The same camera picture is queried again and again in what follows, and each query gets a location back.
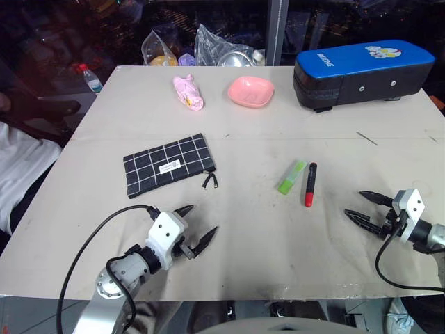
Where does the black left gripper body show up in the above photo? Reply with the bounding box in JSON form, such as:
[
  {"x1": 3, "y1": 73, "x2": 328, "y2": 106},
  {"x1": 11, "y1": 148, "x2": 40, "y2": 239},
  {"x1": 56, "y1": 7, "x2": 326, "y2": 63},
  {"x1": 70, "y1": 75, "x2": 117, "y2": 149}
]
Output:
[{"x1": 172, "y1": 228, "x2": 196, "y2": 260}]

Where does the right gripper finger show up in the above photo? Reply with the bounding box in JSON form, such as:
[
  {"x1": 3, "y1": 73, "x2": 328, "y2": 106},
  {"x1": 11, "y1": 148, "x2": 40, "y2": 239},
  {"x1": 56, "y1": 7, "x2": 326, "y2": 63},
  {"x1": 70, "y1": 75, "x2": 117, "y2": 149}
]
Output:
[
  {"x1": 358, "y1": 190, "x2": 394, "y2": 207},
  {"x1": 343, "y1": 209, "x2": 384, "y2": 235}
]

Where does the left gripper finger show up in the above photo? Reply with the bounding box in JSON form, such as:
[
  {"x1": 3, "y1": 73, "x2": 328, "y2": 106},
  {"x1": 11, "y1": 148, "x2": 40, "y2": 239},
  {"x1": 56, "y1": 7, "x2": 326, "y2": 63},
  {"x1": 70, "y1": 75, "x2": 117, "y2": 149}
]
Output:
[
  {"x1": 193, "y1": 225, "x2": 219, "y2": 258},
  {"x1": 173, "y1": 205, "x2": 195, "y2": 221}
]

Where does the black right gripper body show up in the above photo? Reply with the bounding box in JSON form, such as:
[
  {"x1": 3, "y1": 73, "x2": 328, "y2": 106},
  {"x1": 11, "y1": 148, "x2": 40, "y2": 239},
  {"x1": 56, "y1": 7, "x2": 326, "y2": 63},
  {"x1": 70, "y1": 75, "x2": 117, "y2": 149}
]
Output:
[{"x1": 380, "y1": 207, "x2": 401, "y2": 239}]

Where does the black grid pencil pouch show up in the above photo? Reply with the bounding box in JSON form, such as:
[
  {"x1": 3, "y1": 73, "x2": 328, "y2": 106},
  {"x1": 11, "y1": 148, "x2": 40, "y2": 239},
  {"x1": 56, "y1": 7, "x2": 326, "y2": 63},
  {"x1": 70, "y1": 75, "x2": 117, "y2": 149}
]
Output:
[{"x1": 122, "y1": 132, "x2": 220, "y2": 200}]

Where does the red black marker pen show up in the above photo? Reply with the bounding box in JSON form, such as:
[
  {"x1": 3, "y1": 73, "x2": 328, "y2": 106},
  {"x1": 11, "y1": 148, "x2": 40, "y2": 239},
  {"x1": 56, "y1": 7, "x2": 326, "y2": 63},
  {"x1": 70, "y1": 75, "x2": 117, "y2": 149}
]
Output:
[{"x1": 304, "y1": 161, "x2": 318, "y2": 208}]

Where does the green highlighter pen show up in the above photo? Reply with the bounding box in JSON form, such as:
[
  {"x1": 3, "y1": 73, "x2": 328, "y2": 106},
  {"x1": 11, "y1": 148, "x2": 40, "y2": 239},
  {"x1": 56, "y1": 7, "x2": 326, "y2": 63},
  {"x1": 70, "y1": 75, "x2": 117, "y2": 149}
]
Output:
[{"x1": 277, "y1": 159, "x2": 308, "y2": 195}]

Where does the white shoe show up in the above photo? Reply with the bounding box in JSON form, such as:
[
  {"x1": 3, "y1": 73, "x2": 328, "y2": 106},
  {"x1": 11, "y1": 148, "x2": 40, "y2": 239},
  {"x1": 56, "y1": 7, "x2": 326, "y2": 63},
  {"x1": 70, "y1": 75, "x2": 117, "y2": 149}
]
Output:
[{"x1": 385, "y1": 297, "x2": 415, "y2": 332}]

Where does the grey rounded robot torso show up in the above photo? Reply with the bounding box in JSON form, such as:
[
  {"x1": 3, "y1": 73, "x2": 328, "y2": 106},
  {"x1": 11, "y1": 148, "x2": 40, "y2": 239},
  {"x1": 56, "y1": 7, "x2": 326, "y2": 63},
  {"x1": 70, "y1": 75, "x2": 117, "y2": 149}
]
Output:
[{"x1": 194, "y1": 314, "x2": 356, "y2": 334}]

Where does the pink crumpled plush toy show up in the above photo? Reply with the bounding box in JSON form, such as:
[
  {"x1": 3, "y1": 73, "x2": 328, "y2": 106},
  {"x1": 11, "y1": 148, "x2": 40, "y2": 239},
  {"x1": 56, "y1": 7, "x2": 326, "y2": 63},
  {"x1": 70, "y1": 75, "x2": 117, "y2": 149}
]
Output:
[{"x1": 172, "y1": 73, "x2": 206, "y2": 113}]

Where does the blue and black padded box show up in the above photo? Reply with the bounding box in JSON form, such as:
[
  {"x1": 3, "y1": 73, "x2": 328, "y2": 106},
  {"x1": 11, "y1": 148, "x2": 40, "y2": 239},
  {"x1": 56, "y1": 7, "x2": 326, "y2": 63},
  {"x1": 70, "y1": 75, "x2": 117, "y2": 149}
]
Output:
[{"x1": 292, "y1": 44, "x2": 437, "y2": 113}]

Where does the pink plastic dish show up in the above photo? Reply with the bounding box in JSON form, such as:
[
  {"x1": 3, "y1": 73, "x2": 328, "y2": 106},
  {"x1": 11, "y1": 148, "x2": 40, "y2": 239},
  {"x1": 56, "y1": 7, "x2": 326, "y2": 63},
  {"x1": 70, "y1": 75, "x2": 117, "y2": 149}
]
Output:
[{"x1": 227, "y1": 75, "x2": 275, "y2": 109}]

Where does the clear plastic bag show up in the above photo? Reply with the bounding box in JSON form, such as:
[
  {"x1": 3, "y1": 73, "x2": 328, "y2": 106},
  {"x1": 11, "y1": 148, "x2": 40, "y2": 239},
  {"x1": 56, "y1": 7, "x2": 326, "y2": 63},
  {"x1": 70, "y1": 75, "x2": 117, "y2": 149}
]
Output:
[{"x1": 140, "y1": 29, "x2": 180, "y2": 67}]

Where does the clear red-capped water bottle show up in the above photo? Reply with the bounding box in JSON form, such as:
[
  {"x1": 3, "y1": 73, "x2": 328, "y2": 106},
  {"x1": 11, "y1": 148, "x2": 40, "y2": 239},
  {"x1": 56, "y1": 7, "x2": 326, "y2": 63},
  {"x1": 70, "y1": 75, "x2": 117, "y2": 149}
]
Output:
[{"x1": 76, "y1": 63, "x2": 104, "y2": 97}]

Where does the clear bag with metal bowl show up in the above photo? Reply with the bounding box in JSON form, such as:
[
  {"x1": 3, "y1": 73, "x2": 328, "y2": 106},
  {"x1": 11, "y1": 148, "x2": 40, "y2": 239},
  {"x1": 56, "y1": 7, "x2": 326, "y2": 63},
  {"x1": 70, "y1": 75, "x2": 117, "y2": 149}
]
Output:
[{"x1": 193, "y1": 23, "x2": 257, "y2": 67}]

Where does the person in white shirt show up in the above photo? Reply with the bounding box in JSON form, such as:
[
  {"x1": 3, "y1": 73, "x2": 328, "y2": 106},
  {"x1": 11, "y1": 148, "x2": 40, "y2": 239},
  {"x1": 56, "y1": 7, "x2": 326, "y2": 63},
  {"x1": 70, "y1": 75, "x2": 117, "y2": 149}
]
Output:
[{"x1": 0, "y1": 92, "x2": 64, "y2": 234}]

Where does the dark chair armrest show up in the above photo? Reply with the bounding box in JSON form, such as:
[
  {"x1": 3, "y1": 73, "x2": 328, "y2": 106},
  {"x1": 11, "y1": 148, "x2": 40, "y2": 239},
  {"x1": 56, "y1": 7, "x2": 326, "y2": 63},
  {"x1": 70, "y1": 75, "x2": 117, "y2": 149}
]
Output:
[{"x1": 0, "y1": 93, "x2": 81, "y2": 135}]

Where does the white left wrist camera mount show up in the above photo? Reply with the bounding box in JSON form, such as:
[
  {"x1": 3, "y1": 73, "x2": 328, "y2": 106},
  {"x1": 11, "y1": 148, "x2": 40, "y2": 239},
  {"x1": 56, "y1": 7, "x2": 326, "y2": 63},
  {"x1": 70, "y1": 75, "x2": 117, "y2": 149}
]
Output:
[{"x1": 145, "y1": 211, "x2": 189, "y2": 271}]

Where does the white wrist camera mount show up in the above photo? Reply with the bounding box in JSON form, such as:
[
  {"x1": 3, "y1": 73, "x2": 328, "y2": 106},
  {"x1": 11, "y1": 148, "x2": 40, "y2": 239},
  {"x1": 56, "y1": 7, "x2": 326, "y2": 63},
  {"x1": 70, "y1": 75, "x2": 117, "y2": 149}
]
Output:
[
  {"x1": 145, "y1": 211, "x2": 189, "y2": 271},
  {"x1": 391, "y1": 189, "x2": 426, "y2": 242}
]

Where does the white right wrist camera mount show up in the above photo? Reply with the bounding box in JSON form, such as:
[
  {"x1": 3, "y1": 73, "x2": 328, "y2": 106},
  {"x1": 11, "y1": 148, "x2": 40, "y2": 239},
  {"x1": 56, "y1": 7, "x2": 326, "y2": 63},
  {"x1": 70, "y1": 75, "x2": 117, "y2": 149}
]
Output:
[{"x1": 391, "y1": 189, "x2": 426, "y2": 242}]

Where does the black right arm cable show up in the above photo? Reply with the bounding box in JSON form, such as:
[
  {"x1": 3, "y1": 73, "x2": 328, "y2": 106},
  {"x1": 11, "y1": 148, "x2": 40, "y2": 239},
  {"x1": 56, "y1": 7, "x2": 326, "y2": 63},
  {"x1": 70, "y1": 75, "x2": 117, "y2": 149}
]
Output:
[{"x1": 375, "y1": 211, "x2": 445, "y2": 292}]

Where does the short black left arm cable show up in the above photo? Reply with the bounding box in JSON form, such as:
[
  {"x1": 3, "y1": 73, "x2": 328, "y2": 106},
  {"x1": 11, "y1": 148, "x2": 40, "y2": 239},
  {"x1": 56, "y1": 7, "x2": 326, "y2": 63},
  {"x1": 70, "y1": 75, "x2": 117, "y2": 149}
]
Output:
[{"x1": 105, "y1": 255, "x2": 137, "y2": 328}]

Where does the long black left arm cable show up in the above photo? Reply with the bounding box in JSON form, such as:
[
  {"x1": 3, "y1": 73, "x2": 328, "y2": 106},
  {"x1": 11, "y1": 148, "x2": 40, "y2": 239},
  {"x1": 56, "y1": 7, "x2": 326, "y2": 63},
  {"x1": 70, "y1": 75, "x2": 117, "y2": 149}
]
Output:
[{"x1": 56, "y1": 205, "x2": 161, "y2": 334}]

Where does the grey metal post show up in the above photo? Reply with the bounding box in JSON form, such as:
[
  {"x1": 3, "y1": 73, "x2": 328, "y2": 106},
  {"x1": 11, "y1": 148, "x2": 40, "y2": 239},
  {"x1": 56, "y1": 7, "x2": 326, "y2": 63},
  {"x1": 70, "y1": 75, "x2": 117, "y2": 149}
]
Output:
[{"x1": 267, "y1": 0, "x2": 290, "y2": 66}]

